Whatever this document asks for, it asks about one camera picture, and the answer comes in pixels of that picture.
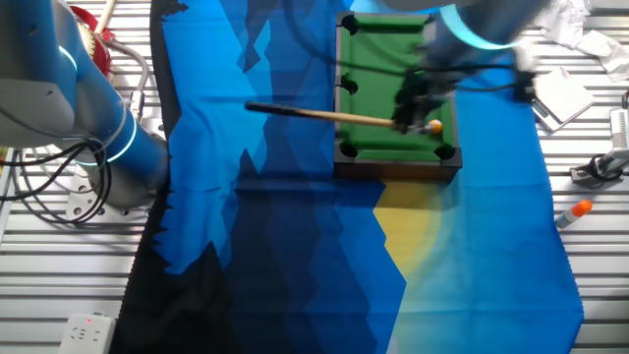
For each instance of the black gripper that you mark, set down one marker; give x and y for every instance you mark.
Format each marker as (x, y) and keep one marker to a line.
(417, 93)

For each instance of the wooden pool cue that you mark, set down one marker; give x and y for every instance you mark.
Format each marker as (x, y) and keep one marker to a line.
(319, 115)

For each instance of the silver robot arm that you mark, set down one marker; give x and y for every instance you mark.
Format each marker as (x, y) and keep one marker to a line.
(44, 98)

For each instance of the yellow striped nine ball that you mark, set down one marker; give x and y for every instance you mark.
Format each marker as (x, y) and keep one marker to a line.
(435, 126)

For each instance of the mini green pool table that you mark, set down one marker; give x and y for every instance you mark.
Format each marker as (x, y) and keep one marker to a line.
(368, 98)

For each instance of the blue mountain print cloth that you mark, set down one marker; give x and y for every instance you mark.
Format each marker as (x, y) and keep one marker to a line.
(295, 221)

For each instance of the white digital scale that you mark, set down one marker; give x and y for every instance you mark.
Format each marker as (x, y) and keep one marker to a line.
(562, 98)

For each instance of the crumpled white paper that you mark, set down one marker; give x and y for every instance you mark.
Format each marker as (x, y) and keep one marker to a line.
(589, 39)

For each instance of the wooden drumstick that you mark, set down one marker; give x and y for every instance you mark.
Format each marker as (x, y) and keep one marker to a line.
(105, 15)

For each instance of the white power strip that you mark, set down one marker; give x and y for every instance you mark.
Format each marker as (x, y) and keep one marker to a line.
(87, 334)

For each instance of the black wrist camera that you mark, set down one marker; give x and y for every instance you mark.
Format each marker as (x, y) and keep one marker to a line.
(525, 87)

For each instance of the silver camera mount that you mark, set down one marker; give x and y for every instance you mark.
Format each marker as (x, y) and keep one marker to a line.
(585, 176)

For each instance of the silver ribbed camera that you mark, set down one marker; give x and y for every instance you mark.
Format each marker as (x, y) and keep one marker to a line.
(620, 133)

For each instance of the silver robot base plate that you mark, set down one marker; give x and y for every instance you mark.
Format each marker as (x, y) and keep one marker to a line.
(78, 204)

